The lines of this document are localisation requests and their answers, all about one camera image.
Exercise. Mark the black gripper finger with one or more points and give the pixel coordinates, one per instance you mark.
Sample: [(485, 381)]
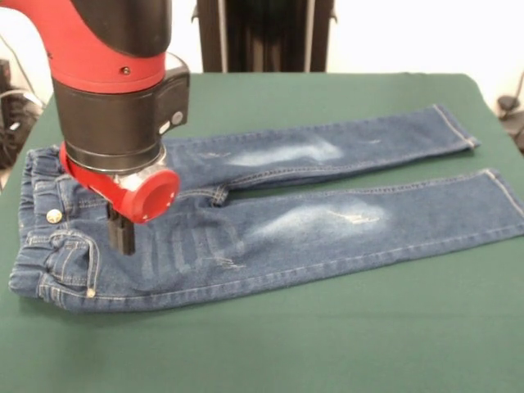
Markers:
[(115, 229), (129, 237)]

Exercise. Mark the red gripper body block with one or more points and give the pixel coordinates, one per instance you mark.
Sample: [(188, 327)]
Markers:
[(143, 196)]

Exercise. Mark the blue denim jeans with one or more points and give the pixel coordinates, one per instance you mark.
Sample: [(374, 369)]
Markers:
[(327, 229)]

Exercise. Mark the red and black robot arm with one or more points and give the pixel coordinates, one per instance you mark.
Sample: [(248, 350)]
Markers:
[(114, 82)]

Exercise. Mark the dark green table cloth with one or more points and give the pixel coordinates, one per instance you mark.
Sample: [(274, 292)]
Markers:
[(245, 348)]

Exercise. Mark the black round stand base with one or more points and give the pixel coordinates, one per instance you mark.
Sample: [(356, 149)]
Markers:
[(507, 102)]

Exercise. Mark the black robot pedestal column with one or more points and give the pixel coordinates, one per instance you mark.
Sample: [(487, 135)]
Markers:
[(266, 32)]

